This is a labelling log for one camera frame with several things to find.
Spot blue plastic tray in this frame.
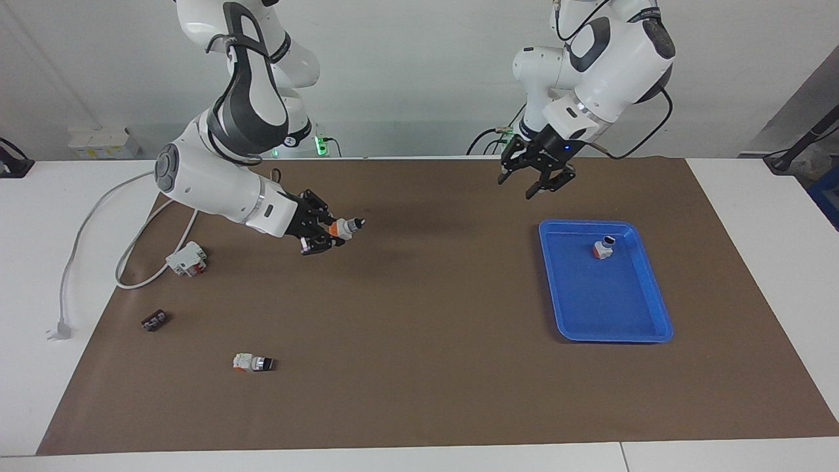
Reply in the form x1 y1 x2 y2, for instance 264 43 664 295
539 220 674 344

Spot black base cables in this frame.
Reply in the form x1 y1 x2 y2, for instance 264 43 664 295
467 125 518 156

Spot orange white push-button switch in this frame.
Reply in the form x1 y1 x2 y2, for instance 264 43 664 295
328 216 366 241

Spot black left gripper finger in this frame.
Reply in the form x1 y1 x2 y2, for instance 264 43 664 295
497 138 528 186
524 165 576 200

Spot black clamp base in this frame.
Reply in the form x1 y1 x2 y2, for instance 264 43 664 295
0 138 35 179

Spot white red circuit breaker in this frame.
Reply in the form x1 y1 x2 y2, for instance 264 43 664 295
165 241 208 278

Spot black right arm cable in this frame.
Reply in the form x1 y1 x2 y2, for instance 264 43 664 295
205 33 284 186

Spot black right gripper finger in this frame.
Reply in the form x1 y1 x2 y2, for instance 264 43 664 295
308 190 336 227
300 235 346 256

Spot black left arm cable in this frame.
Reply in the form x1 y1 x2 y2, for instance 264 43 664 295
554 0 674 160

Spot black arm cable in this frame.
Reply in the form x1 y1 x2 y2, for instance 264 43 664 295
554 0 674 160
205 33 284 186

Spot black stand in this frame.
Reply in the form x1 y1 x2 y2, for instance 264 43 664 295
764 105 839 174

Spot brown table mat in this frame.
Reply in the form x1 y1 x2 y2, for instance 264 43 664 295
36 156 839 456

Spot blue crate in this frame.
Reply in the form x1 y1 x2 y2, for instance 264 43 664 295
808 167 839 231

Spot white power strip cable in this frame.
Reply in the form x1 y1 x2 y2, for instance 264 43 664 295
45 169 201 342

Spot white background box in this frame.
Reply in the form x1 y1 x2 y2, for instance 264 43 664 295
69 127 142 160

